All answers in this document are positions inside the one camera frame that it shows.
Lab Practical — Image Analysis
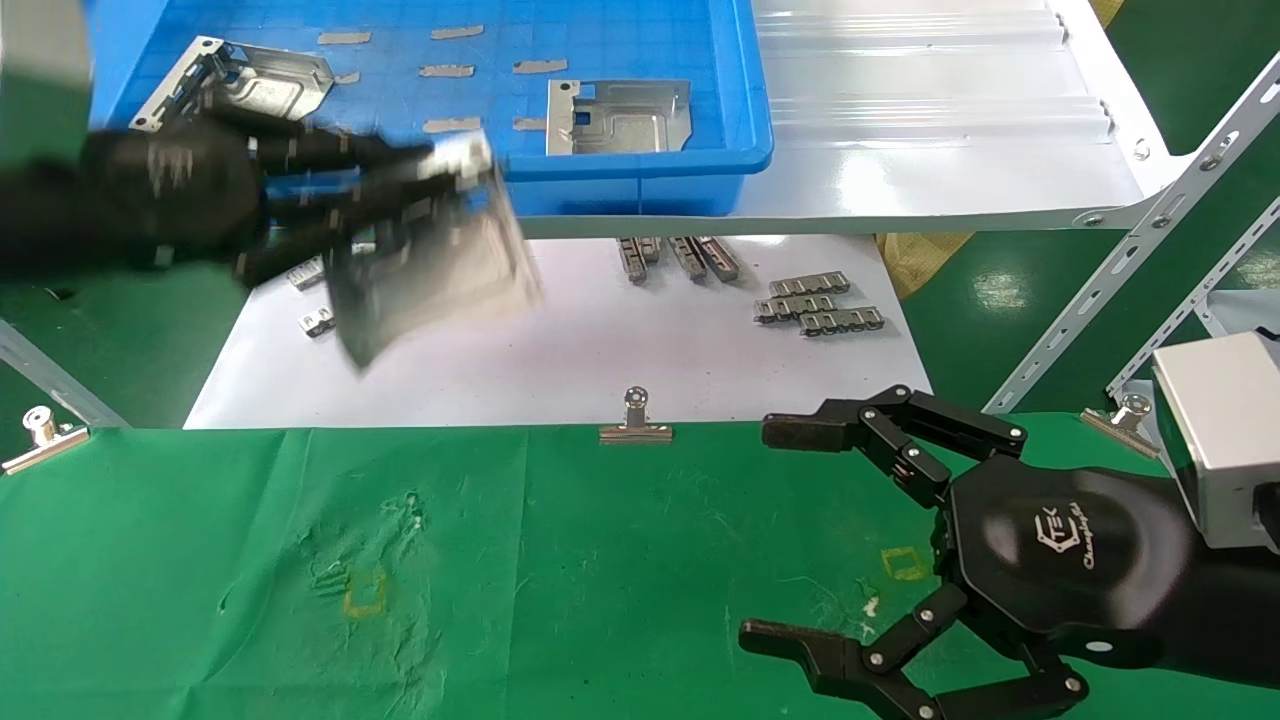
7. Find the flat stamped metal plate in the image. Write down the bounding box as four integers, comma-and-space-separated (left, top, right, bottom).
547, 80, 695, 157

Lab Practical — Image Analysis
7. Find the white ribbed shelf panel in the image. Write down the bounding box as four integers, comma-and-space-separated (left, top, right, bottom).
515, 0, 1193, 239

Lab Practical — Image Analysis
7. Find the blue plastic tray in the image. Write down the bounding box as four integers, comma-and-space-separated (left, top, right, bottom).
85, 0, 776, 219

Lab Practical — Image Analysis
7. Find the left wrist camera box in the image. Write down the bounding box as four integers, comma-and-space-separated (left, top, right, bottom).
0, 0, 97, 161

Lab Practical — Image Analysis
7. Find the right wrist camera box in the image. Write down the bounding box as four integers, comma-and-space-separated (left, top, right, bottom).
1151, 332, 1280, 552

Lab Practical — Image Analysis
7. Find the white perforated rack strut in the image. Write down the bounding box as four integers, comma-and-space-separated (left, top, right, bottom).
1104, 198, 1280, 403
984, 55, 1280, 417

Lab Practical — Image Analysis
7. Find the green cloth mat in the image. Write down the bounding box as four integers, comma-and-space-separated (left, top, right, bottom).
0, 412, 1280, 720

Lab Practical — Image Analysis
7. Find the metal bracket with curved edge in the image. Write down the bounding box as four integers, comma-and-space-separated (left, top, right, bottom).
324, 130, 547, 374

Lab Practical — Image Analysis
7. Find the metal bracket with folded wall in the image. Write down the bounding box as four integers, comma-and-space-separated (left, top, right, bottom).
130, 36, 337, 133

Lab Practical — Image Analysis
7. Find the silver binder clip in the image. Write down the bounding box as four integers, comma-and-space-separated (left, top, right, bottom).
0, 405, 92, 477
1080, 394, 1163, 460
599, 387, 675, 445

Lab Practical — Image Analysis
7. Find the grey metal rack strut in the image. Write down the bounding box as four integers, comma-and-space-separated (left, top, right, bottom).
0, 320, 133, 430

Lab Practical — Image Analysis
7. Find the yellow woven bag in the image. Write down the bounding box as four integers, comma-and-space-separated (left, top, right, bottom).
877, 234, 974, 302

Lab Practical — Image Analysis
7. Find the white board sheet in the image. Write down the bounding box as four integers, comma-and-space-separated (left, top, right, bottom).
185, 236, 934, 430

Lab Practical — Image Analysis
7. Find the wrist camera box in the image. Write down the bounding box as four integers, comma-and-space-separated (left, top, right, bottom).
0, 0, 97, 161
1151, 332, 1280, 552

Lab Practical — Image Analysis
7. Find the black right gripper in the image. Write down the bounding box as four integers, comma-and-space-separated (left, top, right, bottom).
738, 384, 1198, 720

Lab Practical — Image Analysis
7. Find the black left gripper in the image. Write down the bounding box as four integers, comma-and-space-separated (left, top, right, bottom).
83, 118, 443, 291

